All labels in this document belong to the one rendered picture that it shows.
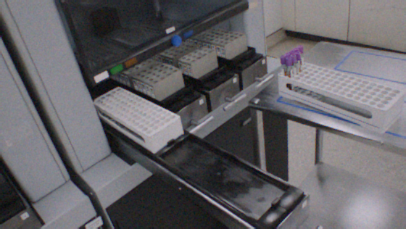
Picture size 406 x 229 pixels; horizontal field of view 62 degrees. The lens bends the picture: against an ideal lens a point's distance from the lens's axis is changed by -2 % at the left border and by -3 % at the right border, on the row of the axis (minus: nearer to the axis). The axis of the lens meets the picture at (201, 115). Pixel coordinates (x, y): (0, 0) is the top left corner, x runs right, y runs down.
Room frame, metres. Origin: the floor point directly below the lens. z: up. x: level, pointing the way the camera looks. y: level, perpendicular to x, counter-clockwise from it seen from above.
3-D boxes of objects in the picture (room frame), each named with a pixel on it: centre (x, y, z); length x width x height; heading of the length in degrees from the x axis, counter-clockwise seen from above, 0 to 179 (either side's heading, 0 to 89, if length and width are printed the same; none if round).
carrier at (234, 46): (1.12, -0.15, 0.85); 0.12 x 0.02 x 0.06; 127
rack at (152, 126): (0.80, 0.18, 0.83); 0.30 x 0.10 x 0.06; 38
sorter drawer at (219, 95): (1.21, 0.11, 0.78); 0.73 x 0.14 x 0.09; 38
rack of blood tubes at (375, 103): (0.71, -0.34, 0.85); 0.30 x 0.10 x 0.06; 35
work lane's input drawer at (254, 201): (0.66, 0.07, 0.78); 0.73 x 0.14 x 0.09; 38
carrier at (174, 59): (1.09, 0.02, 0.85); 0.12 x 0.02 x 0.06; 128
